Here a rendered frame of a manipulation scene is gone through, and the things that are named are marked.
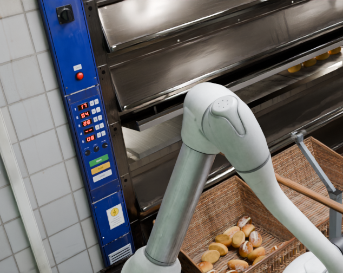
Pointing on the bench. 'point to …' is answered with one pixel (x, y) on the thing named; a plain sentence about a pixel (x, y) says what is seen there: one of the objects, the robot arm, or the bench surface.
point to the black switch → (65, 14)
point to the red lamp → (78, 72)
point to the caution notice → (115, 216)
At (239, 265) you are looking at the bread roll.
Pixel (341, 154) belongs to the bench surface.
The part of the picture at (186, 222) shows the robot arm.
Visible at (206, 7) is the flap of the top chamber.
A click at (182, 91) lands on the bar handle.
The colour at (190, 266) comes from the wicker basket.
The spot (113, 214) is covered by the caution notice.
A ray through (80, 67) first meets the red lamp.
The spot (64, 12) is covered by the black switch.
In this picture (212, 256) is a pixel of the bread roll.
